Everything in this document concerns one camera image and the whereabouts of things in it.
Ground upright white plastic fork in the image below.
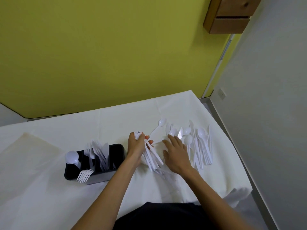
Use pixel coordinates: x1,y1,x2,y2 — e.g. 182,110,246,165
83,142,92,158

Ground bunch of white plastic knives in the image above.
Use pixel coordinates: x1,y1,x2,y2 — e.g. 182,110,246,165
92,140,114,172

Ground person's right hand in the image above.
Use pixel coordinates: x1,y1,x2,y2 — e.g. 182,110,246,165
162,134,194,175

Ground white wall conduit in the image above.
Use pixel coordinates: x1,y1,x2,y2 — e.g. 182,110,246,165
201,33,237,99

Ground single white plastic spoon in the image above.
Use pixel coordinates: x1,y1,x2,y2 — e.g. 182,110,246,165
149,118,167,137

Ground white tablecloth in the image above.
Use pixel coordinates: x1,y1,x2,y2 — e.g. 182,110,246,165
0,90,254,230

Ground person's left hand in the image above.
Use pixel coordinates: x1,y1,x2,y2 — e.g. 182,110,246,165
126,132,154,166

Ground large white plastic spoon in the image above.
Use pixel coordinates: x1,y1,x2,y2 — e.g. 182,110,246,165
65,151,82,171

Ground pile of white plastic cutlery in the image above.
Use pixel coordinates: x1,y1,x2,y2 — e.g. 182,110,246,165
165,120,214,173

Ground bundle of white plastic forks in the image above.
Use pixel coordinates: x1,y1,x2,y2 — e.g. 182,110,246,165
134,131,165,176

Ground black cutlery caddy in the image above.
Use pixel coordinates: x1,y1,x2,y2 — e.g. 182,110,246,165
64,143,126,185

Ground wooden drawer cabinet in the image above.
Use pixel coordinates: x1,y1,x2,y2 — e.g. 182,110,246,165
203,0,262,35

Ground fanned white plastic forks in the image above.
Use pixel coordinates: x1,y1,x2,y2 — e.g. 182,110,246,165
76,169,94,184

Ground person's black clothing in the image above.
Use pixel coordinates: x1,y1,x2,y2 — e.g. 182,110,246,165
113,202,217,230

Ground person's right forearm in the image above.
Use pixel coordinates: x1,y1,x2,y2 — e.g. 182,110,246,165
183,168,255,230

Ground person's left forearm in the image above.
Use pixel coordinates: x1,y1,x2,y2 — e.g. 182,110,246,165
71,156,142,230

